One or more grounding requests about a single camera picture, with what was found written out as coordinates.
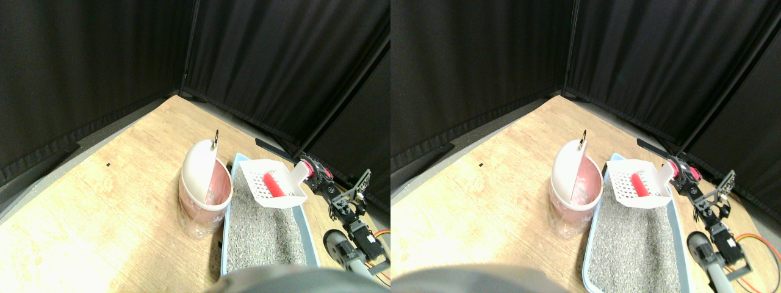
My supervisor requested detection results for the white scoop with red handle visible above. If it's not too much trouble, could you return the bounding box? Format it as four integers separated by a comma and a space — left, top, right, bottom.
606, 158, 702, 209
239, 159, 333, 209

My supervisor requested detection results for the red lump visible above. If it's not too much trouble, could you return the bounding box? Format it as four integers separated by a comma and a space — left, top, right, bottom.
631, 173, 651, 198
262, 172, 285, 199

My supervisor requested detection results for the blue litter tray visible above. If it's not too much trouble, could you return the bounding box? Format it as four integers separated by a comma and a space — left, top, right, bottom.
581, 153, 693, 293
220, 153, 321, 277

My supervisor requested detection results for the white bin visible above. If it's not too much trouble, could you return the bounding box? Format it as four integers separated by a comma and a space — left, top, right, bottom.
178, 130, 234, 240
549, 130, 605, 239

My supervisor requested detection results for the black bracket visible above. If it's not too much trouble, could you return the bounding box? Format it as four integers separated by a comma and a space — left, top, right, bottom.
702, 170, 737, 211
333, 169, 373, 206

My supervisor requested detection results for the orange wire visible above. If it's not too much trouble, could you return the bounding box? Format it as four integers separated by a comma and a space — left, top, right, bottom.
735, 232, 781, 284
372, 229, 391, 281

